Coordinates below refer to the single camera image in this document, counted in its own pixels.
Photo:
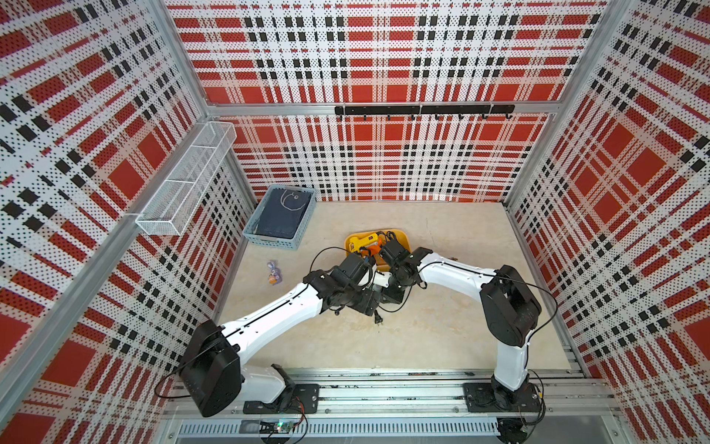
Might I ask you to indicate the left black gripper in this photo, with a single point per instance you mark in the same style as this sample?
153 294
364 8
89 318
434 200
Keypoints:
367 303

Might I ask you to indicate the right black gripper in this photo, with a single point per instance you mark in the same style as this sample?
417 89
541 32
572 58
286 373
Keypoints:
391 296

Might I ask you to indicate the yellow storage box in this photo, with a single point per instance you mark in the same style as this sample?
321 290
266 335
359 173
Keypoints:
385 236

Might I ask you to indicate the light blue hot glue gun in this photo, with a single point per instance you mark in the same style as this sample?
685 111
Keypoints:
387 294

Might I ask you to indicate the orange hot glue gun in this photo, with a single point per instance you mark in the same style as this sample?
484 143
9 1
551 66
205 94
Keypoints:
374 249

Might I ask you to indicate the yellow hot glue gun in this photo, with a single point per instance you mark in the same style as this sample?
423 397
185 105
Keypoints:
358 243

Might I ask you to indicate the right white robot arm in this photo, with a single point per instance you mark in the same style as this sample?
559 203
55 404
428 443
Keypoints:
511 310

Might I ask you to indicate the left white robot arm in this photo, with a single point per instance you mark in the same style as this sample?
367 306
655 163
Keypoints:
214 368

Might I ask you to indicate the small purple toy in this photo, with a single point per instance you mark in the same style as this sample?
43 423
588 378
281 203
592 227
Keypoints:
274 273

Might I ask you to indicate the blue-grey plastic basket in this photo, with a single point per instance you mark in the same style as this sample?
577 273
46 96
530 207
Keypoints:
281 218

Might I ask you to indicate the green circuit board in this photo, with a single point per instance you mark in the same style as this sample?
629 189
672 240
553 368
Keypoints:
279 427

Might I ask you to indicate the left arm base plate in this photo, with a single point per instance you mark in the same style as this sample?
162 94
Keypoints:
302 397

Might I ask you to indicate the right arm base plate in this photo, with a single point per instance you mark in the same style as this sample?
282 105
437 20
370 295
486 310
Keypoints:
491 397

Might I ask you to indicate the black wall hook rail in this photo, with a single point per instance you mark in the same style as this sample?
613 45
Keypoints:
421 110

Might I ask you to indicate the white wire mesh shelf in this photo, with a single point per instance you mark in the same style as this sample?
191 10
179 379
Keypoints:
172 207

